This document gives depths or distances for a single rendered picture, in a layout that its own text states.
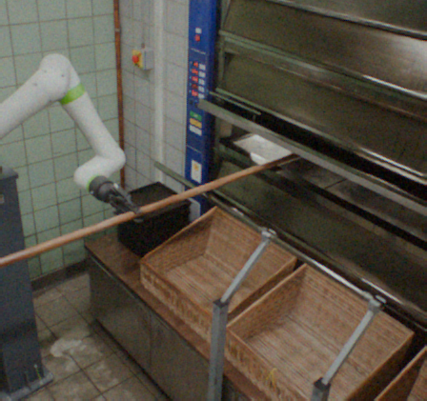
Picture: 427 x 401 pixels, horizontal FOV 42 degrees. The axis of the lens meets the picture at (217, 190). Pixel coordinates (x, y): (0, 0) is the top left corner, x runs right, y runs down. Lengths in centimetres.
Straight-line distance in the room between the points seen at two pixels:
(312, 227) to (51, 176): 162
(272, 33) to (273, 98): 26
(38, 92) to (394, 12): 123
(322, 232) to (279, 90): 63
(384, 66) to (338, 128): 31
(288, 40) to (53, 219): 189
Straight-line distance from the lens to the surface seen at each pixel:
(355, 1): 208
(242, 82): 250
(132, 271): 281
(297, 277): 248
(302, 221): 245
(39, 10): 306
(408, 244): 215
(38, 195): 337
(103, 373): 313
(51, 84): 204
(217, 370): 227
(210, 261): 287
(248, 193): 264
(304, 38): 222
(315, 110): 223
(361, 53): 206
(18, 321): 282
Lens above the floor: 228
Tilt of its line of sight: 29 degrees down
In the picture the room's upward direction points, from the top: 3 degrees clockwise
